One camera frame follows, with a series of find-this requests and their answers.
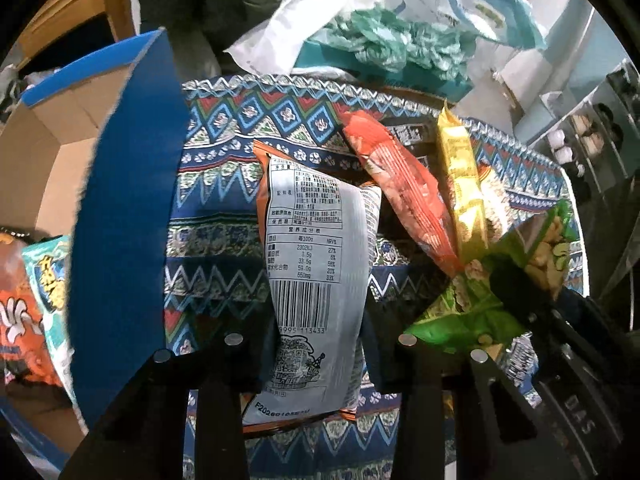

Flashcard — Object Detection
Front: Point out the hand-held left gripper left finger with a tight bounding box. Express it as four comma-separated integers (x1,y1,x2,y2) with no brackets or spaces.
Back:
57,305,281,480

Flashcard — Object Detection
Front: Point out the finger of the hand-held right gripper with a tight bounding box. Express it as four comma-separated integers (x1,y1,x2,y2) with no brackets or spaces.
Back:
487,256,581,361

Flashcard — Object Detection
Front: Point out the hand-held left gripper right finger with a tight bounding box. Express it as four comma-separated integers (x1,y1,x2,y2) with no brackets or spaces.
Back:
359,305,540,480

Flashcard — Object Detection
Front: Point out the green snack packet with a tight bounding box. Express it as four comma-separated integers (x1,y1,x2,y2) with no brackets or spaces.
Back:
404,200,577,357

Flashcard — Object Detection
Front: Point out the silver-backed orange snack packet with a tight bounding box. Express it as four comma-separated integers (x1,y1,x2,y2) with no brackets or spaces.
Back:
242,140,383,436

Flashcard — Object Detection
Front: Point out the yellow snack packet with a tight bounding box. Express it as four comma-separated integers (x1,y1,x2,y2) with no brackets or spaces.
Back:
436,101,494,267

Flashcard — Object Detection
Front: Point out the orange-red snack packet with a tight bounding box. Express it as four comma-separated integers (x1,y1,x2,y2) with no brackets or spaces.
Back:
342,110,467,279

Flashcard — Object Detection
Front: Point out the blue cardboard box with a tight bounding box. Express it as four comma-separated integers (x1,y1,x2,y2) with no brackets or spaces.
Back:
0,27,194,433

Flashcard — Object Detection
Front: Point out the teal snack packet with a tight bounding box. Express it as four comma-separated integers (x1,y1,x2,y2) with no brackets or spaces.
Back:
21,235,87,413

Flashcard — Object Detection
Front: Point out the patterned blue tablecloth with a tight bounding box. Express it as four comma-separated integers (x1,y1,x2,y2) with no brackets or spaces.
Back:
162,74,587,480

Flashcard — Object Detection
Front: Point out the orange snack packet white lettering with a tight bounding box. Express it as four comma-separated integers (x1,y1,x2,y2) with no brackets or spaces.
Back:
0,231,64,387

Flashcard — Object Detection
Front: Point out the green plastic bag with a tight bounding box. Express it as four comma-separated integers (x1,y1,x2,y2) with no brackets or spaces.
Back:
294,7,473,98

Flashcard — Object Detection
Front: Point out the teal and white shopping bag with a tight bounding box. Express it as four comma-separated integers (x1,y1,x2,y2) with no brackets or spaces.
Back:
395,0,547,52

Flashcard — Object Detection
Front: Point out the white plastic bag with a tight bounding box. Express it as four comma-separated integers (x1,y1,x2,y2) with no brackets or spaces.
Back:
224,0,397,77

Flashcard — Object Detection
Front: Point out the wooden cabinet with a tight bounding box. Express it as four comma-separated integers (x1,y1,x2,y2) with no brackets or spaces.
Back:
17,0,141,58

